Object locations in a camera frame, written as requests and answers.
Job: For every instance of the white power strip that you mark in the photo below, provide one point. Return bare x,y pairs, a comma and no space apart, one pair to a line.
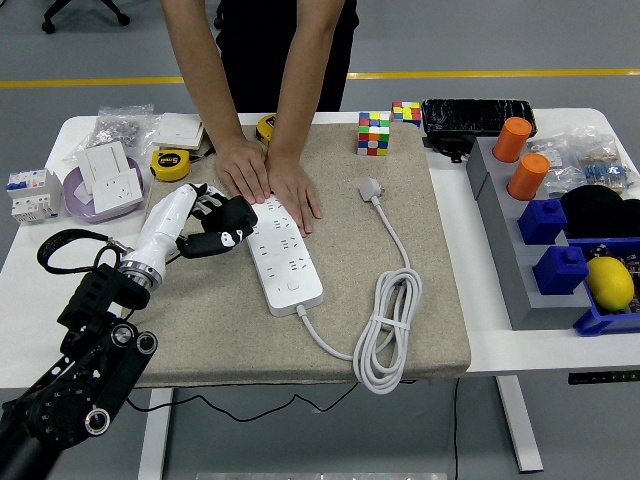
290,270

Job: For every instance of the clear bag of resistors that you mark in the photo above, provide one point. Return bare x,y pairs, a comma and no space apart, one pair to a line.
607,172

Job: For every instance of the person's right forearm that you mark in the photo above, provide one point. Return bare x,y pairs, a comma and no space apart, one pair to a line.
202,75

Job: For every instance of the person's right hand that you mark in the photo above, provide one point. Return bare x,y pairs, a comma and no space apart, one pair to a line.
242,170

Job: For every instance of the black cloth bundle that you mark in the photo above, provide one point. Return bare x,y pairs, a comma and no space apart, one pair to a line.
597,210

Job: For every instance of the white flat switch panel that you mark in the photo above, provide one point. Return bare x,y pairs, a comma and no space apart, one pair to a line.
175,131

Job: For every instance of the orange cylinder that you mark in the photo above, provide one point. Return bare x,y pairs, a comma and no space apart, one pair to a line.
511,142
527,177

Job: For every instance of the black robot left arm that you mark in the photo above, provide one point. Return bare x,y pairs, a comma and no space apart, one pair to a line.
100,300

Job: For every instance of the white wall socket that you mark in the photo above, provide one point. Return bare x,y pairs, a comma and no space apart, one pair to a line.
117,190

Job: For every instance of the white switch plate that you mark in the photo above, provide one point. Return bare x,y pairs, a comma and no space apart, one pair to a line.
102,160

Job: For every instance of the small white packet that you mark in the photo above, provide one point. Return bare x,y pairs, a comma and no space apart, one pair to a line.
82,192

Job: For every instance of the black table control panel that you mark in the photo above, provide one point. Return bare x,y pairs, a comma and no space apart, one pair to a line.
600,378

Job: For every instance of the person's left forearm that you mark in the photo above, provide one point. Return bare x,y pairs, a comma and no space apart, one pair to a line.
307,75

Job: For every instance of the black plug adapter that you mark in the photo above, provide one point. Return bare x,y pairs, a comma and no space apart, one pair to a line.
240,212

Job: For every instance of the black office chair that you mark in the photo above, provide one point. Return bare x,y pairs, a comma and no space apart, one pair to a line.
48,25
218,22

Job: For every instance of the grey block holder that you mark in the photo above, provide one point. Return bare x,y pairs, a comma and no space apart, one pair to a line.
515,280

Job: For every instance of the black wrapped box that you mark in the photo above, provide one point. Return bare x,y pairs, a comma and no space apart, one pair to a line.
475,116

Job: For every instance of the yellow tape measure black label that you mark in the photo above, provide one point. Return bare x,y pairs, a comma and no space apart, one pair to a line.
170,165

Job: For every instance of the white circuit breaker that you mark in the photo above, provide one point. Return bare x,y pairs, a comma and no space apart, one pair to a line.
30,197

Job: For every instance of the black device with clip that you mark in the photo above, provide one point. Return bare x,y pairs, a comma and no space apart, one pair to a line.
450,145

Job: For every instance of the purple bowl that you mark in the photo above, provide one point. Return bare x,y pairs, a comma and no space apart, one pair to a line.
100,215

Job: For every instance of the blue plastic bin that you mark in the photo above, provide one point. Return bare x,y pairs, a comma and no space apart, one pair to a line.
600,322

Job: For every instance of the person's left hand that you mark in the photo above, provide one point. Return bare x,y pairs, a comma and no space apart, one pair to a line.
295,192

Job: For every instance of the clear bag of screws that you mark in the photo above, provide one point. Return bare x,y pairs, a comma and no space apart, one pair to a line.
117,127

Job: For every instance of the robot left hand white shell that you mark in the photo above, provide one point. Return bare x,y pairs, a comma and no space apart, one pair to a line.
165,220

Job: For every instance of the clear bag of small parts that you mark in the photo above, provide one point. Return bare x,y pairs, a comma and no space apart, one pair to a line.
560,175

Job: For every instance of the white table leg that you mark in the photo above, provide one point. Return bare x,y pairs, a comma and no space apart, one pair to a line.
155,440
520,425

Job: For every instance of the person's torso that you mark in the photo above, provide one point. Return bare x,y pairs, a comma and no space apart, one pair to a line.
270,50

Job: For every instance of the grey-brown mat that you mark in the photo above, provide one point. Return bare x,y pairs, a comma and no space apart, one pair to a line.
340,240

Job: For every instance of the large Rubik's cube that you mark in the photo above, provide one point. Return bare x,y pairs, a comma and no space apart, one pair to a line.
373,135

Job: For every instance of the small Rubik's cube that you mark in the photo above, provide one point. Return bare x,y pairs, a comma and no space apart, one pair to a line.
406,114

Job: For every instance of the blue block with knob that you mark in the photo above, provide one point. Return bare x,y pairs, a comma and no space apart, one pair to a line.
542,222
560,272

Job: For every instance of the yellow lemon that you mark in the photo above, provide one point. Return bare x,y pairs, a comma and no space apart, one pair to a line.
609,285

